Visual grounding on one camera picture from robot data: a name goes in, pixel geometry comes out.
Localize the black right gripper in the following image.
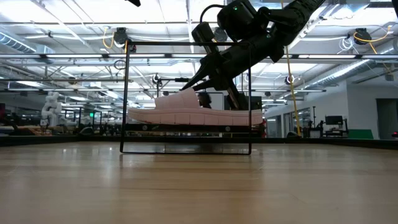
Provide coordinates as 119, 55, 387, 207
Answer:
181, 33, 285, 110

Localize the pink slide sandal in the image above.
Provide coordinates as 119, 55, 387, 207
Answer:
127, 88, 264, 127

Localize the person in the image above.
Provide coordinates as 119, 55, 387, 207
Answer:
197, 91, 213, 110

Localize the white building column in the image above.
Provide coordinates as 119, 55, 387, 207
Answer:
213, 90, 227, 110

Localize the black monitor screen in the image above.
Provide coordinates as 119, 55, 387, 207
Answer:
225, 93, 262, 111

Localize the small black monitor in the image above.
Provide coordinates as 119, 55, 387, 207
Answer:
325, 115, 345, 126

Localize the green board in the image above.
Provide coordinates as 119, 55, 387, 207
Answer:
348, 129, 374, 140

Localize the white robot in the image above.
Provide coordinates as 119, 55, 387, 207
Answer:
40, 91, 63, 127

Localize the dark door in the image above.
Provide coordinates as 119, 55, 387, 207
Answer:
376, 98, 398, 139

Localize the black background rig frame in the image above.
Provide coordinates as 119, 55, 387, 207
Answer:
156, 77, 191, 94

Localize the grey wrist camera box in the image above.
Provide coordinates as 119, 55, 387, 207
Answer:
191, 21, 218, 54

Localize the black ceiling cable reel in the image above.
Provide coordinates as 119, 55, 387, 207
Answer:
213, 27, 228, 43
354, 27, 373, 46
113, 27, 130, 45

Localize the black metal frame shelf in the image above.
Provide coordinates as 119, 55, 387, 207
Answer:
119, 41, 252, 156

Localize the black camera cable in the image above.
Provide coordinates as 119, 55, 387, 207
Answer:
200, 4, 226, 24

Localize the yellow hanging cable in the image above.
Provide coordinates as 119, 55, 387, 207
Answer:
280, 0, 302, 137

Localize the black table edge rail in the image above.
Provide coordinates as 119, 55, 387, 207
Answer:
0, 135, 398, 150

